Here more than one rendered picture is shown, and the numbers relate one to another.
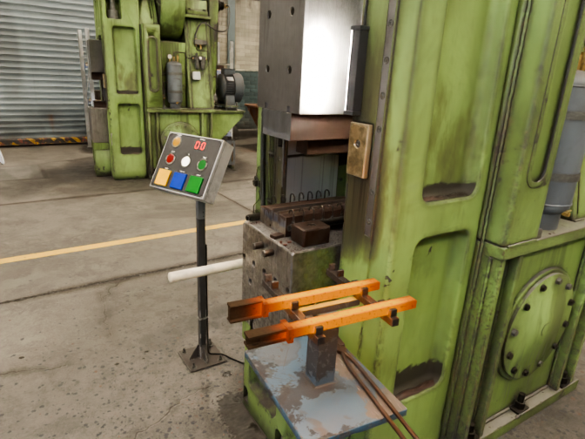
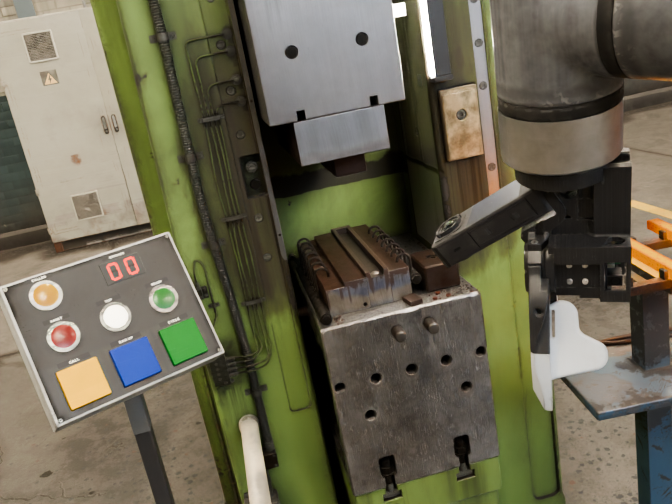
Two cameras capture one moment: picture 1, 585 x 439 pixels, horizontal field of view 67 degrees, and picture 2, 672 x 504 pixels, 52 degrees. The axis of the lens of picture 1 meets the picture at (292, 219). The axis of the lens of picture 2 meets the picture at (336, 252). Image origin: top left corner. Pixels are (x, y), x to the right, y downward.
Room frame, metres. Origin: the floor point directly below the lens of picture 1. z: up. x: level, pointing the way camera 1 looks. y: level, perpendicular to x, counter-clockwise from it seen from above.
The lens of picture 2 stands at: (1.07, 1.43, 1.53)
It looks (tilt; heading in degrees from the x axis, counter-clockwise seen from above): 18 degrees down; 295
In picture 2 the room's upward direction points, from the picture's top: 11 degrees counter-clockwise
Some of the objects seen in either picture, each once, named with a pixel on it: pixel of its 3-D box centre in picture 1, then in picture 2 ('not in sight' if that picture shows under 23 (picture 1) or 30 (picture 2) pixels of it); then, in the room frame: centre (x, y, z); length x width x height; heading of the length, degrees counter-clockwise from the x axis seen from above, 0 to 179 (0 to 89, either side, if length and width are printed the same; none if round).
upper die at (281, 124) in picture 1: (322, 123); (325, 126); (1.75, -0.10, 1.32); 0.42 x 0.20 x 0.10; 123
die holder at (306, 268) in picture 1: (321, 275); (384, 348); (1.71, -0.14, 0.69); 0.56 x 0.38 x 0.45; 123
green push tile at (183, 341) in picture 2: (195, 185); (183, 341); (1.90, 0.44, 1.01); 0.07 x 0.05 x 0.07; 58
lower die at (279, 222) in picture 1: (316, 212); (349, 263); (1.75, -0.10, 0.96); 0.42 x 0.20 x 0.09; 123
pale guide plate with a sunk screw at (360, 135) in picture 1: (359, 150); (461, 122); (1.44, -0.20, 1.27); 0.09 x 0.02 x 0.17; 33
